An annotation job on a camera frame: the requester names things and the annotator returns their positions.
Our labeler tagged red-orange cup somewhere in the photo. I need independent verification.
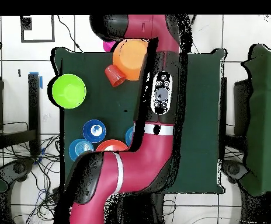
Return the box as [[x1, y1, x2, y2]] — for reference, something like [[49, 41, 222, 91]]
[[104, 64, 127, 88]]

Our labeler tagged large light orange bowl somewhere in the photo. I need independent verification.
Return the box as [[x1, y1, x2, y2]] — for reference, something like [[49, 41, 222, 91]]
[[112, 38, 150, 82]]

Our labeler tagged large pink bowl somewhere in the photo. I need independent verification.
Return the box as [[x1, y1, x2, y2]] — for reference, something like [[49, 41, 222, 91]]
[[102, 40, 117, 53]]

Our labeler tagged small light blue bowl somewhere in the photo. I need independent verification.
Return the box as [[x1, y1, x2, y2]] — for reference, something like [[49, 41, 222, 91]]
[[125, 125, 136, 147], [68, 138, 95, 162]]

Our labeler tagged shallow red-orange bowl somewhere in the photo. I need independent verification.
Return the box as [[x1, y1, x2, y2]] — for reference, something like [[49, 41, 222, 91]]
[[95, 139, 129, 152]]

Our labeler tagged small dark blue bowl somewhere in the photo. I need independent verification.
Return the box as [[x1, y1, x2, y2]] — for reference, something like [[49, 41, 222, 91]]
[[82, 119, 107, 144]]

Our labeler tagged dark green tablecloth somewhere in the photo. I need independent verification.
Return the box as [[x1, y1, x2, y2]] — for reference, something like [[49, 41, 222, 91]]
[[51, 47, 227, 194]]

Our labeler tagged light green bowl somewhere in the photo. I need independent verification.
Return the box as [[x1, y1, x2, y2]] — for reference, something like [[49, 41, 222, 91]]
[[51, 73, 88, 110]]

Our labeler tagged dark grey chair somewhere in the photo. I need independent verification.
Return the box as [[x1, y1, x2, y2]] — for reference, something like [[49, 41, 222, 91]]
[[221, 159, 250, 185]]

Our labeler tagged black chair base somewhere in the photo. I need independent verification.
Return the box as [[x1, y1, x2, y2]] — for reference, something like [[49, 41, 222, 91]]
[[0, 157, 36, 187]]

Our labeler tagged black bench frame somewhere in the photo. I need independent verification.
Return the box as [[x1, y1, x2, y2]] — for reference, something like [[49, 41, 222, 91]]
[[0, 73, 41, 157]]

